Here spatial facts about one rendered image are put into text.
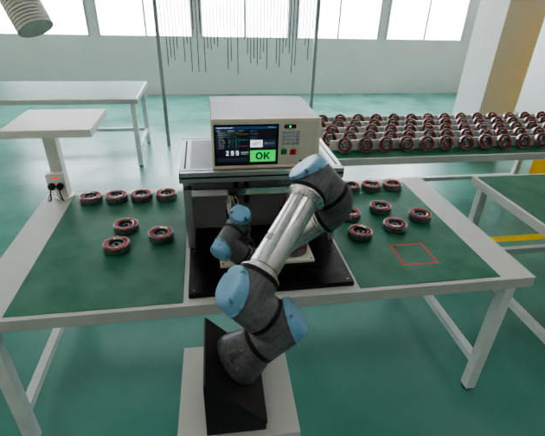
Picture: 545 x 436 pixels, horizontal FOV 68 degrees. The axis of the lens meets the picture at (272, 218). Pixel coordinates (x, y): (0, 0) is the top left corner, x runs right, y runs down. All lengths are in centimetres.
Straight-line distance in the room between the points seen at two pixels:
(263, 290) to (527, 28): 470
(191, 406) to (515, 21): 480
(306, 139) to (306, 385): 125
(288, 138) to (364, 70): 690
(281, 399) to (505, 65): 461
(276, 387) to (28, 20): 186
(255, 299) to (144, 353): 150
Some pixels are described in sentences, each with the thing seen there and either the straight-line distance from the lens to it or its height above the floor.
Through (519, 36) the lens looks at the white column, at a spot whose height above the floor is 140.
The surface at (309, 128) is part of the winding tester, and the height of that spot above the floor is 128.
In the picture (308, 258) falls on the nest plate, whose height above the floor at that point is 78.
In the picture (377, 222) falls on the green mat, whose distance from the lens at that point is 210.
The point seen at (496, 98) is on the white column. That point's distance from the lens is 536.
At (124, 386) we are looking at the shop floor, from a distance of 232.
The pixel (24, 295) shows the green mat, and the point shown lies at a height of 75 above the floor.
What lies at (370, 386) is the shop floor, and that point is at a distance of 230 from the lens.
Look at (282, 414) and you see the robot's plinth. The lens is 122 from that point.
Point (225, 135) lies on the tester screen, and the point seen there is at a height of 126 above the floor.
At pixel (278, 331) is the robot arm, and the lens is 106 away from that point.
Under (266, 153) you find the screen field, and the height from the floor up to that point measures 118.
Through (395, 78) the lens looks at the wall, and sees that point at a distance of 878.
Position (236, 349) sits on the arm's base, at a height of 93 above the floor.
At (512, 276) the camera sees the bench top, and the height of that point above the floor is 75.
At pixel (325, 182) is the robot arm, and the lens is 117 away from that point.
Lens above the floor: 176
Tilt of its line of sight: 30 degrees down
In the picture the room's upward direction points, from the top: 2 degrees clockwise
